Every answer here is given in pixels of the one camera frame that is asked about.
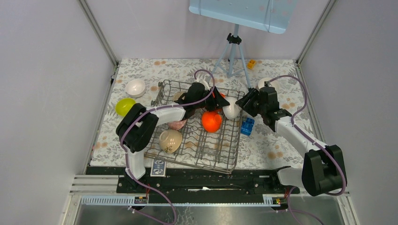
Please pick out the blue playing card box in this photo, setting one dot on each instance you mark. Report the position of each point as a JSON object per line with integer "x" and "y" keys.
{"x": 158, "y": 168}

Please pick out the light blue tripod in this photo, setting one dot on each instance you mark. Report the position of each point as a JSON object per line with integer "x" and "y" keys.
{"x": 234, "y": 46}

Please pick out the grey wire dish rack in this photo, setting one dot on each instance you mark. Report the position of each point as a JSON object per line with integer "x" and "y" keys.
{"x": 200, "y": 149}

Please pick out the blue toy block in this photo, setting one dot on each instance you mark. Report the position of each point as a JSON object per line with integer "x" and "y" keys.
{"x": 247, "y": 126}

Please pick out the far beige patterned bowl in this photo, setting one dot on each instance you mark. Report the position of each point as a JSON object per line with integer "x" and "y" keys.
{"x": 178, "y": 96}

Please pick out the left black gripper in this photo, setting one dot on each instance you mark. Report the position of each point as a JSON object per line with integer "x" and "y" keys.
{"x": 217, "y": 102}

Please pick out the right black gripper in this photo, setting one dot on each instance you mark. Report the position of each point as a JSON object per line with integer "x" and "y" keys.
{"x": 252, "y": 94}

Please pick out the near beige patterned bowl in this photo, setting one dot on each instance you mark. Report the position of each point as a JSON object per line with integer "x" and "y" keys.
{"x": 170, "y": 140}

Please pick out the beige patterned bowl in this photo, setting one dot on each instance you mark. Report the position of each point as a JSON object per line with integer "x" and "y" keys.
{"x": 170, "y": 140}
{"x": 178, "y": 96}

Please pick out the orange toy block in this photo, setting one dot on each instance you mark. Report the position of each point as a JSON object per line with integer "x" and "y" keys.
{"x": 251, "y": 64}

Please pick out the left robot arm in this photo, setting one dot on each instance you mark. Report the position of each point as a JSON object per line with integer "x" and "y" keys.
{"x": 137, "y": 127}

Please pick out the light blue board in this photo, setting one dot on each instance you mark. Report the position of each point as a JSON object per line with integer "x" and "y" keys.
{"x": 267, "y": 15}

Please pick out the white ribbed bowl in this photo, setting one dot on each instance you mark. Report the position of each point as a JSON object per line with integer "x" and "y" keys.
{"x": 233, "y": 110}
{"x": 261, "y": 83}

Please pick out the floral tablecloth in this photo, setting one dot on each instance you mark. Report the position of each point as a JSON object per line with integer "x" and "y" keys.
{"x": 263, "y": 149}

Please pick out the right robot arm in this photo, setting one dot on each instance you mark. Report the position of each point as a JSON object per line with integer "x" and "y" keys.
{"x": 323, "y": 170}

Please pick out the near orange bowl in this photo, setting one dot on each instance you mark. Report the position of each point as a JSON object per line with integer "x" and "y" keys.
{"x": 211, "y": 121}

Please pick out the pink patterned bowl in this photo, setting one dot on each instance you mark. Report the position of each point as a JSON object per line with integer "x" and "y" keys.
{"x": 177, "y": 125}

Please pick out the yellow-green bowl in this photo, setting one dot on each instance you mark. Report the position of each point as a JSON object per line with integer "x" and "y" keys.
{"x": 123, "y": 106}

